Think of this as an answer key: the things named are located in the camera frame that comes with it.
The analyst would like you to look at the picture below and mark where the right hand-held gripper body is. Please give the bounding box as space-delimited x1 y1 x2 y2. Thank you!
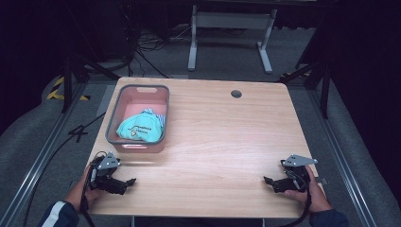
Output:
280 153 319 193

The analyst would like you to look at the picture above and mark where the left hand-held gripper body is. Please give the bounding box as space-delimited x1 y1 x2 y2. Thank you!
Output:
89 151 122 191

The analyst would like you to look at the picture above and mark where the teal printed cloth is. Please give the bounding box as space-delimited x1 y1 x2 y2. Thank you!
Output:
115 112 165 143

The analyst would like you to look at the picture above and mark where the pink basket with grey rim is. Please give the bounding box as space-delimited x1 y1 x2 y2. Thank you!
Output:
105 83 171 154

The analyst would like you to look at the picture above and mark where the person's right hand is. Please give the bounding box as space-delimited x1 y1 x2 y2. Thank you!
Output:
283 166 333 214

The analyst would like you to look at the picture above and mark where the person's left hand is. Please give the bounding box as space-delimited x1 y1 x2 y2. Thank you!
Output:
64 166 105 213

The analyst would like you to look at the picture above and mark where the blue striped cloth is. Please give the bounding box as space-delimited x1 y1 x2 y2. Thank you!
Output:
140 108 166 133

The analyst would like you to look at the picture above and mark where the yellow black hazard tape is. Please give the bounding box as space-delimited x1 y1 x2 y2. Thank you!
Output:
46 76 91 102

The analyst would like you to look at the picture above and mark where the black metal stand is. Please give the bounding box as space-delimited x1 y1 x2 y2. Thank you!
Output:
61 53 122 114
277 60 332 120

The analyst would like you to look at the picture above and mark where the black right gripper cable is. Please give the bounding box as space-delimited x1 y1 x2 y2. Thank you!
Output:
280 171 313 227

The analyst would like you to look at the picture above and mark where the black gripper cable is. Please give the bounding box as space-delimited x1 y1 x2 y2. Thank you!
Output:
280 171 313 227
78 151 108 227

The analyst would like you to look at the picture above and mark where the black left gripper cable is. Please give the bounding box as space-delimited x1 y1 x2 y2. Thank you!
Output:
78 151 108 227

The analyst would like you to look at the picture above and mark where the aluminium floor rail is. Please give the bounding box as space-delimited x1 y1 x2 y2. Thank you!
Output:
306 89 379 227
0 82 88 227

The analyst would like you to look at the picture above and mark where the bundle of black floor cables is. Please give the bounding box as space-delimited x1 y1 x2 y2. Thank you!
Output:
124 22 193 79

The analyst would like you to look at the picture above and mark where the grey metal table frame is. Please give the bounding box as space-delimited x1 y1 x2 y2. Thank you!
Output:
187 4 278 75

